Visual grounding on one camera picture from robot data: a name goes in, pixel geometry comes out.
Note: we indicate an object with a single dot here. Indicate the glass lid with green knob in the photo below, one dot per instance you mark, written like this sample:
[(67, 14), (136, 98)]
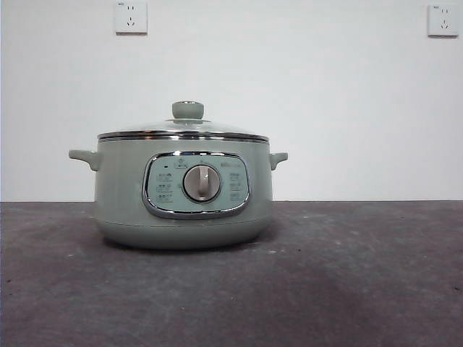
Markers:
[(187, 110)]

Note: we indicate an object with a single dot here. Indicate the pale green electric pot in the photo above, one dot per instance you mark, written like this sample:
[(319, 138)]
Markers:
[(123, 188)]

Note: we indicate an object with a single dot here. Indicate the white wall socket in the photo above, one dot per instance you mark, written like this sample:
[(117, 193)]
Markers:
[(131, 18), (442, 20)]

